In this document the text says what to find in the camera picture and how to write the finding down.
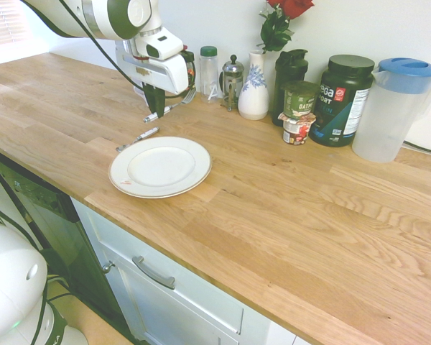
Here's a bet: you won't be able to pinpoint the silver fork white handle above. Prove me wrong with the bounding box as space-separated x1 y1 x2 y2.
143 88 198 124

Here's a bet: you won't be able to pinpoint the black dishwasher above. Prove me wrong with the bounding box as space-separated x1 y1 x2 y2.
0 144 131 339

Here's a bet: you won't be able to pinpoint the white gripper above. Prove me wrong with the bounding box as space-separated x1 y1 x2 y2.
114 38 190 119

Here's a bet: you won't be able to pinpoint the black shaker bottle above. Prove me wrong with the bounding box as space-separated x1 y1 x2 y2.
270 48 310 127

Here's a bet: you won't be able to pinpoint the small spoon white handle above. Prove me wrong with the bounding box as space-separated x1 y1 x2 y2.
115 126 161 153

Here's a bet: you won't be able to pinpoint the clear pitcher blue lid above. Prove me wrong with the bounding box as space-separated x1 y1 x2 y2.
351 57 431 164

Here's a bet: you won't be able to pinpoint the black protein powder tub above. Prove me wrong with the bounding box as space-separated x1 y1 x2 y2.
308 54 376 148

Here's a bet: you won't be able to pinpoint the red roses green leaves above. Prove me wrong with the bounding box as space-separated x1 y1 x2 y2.
259 0 315 55

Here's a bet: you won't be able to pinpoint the white vase blue print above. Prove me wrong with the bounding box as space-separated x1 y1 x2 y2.
237 50 270 121

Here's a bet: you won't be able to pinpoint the dark sauce bottle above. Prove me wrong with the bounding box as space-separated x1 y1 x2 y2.
181 45 197 91

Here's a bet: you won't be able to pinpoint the white plate gold rim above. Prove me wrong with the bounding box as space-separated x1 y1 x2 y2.
108 135 213 199

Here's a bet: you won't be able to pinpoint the glass metal french press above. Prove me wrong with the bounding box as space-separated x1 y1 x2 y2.
220 54 245 113

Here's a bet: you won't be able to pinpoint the silver drawer handle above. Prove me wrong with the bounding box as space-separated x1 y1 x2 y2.
131 255 177 290

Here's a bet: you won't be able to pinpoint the white window blind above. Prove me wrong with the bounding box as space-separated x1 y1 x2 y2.
0 0 34 48

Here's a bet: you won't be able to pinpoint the white kitchen cabinet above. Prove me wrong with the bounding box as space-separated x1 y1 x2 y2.
70 195 310 345

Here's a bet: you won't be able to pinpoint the red white yogurt cup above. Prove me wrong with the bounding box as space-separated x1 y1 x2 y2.
277 111 318 147

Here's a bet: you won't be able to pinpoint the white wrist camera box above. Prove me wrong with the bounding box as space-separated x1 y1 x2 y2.
134 26 185 61

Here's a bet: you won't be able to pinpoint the green oatmeal cup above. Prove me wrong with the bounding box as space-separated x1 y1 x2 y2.
284 80 320 121

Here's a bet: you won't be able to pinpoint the clear bottle green cap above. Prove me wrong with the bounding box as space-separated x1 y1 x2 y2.
199 45 221 105

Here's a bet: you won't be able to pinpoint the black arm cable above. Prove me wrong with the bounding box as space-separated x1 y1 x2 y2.
56 0 197 98

